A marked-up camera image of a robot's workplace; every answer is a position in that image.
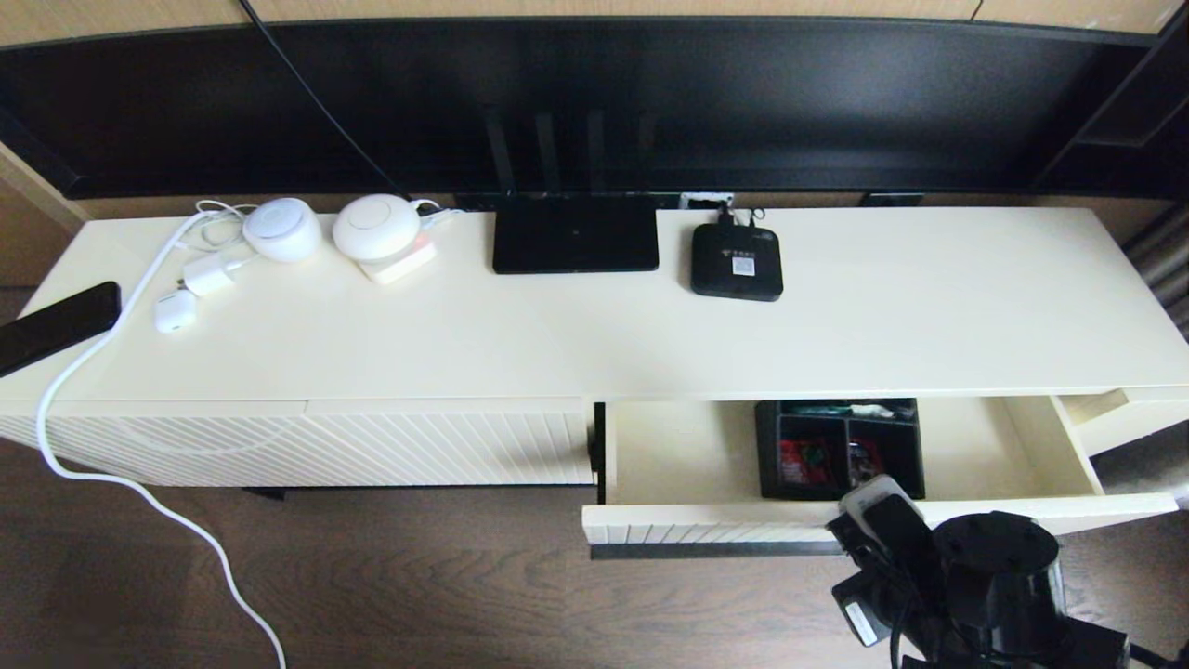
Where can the black television foot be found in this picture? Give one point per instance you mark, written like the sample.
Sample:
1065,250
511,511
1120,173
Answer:
892,198

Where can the white round speaker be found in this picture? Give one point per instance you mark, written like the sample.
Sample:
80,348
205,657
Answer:
281,228

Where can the black organizer box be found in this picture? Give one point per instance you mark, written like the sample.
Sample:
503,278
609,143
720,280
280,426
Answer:
906,465

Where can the cream tv cabinet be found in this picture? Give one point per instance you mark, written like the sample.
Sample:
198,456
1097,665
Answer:
464,344

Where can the red and grey tool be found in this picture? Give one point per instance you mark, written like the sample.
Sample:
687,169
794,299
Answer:
864,462

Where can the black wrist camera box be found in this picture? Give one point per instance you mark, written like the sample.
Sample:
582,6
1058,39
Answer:
859,609

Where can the black router with antennas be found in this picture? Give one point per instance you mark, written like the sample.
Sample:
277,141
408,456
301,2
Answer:
576,242

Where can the black side shelf unit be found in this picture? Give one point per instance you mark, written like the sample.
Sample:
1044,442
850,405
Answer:
1124,121

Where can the white dome device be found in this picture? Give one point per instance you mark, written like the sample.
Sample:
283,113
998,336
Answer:
374,226

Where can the black set-top box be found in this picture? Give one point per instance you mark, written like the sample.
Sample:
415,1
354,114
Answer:
734,283

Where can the black smartphone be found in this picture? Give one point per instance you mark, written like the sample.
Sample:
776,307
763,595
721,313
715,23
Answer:
56,325

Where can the red green small packet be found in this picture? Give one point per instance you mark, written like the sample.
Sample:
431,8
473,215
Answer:
803,462

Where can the black television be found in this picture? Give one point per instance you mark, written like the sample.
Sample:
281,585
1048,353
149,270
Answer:
743,93

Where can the cream ribbed drawer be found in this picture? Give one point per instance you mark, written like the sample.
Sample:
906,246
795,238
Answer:
687,455

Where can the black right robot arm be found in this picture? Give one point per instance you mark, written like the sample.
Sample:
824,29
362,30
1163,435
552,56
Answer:
999,576

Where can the white charger plug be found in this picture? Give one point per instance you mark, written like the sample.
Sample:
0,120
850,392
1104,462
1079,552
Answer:
206,276

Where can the white pink square base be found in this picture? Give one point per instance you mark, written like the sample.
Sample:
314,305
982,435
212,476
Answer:
404,268

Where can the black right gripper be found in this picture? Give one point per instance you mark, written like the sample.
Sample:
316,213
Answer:
915,585

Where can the white paper packet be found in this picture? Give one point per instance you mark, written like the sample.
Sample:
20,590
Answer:
873,410

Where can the white wall socket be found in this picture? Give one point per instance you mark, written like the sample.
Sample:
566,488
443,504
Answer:
706,199

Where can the teal printed packet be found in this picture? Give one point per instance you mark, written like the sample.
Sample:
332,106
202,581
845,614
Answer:
817,407

